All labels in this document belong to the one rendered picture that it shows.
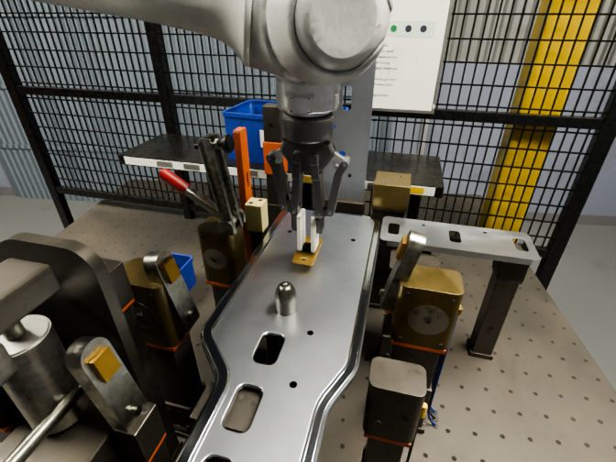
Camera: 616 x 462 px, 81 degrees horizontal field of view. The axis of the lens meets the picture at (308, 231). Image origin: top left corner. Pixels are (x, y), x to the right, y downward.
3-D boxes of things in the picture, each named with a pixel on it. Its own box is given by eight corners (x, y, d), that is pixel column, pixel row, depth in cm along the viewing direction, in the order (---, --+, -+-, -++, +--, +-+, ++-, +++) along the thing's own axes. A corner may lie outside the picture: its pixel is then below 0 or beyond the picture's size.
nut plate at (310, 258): (313, 266, 61) (313, 260, 60) (291, 262, 62) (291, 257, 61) (323, 239, 68) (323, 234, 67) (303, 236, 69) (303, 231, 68)
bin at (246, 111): (330, 173, 92) (332, 122, 85) (225, 159, 101) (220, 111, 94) (346, 153, 105) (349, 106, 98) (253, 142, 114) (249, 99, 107)
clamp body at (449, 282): (439, 441, 68) (487, 301, 49) (375, 425, 70) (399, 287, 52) (437, 409, 73) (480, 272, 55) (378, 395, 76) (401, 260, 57)
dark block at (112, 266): (168, 473, 63) (93, 285, 41) (133, 462, 64) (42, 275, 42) (183, 444, 67) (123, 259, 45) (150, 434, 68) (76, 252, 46)
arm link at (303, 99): (335, 73, 44) (333, 122, 47) (346, 63, 52) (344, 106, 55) (264, 71, 46) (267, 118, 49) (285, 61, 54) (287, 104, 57)
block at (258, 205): (270, 339, 88) (260, 205, 69) (258, 336, 89) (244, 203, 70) (275, 328, 91) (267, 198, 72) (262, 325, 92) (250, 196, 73)
